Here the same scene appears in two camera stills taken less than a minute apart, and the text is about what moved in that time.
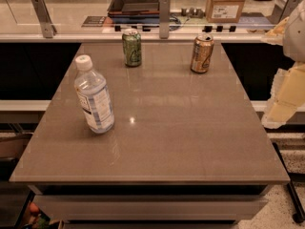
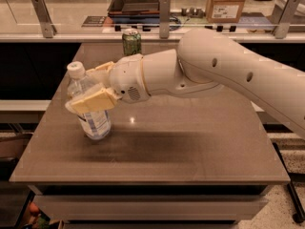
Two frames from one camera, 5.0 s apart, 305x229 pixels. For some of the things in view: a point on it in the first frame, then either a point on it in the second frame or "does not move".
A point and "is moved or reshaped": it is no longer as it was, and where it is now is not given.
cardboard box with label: (225, 3) does not move
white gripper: (295, 37) -> (128, 76)
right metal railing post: (284, 7) does not move
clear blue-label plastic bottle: (94, 96) is moved or reshaped
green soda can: (132, 48) does not move
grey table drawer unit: (150, 206) does not move
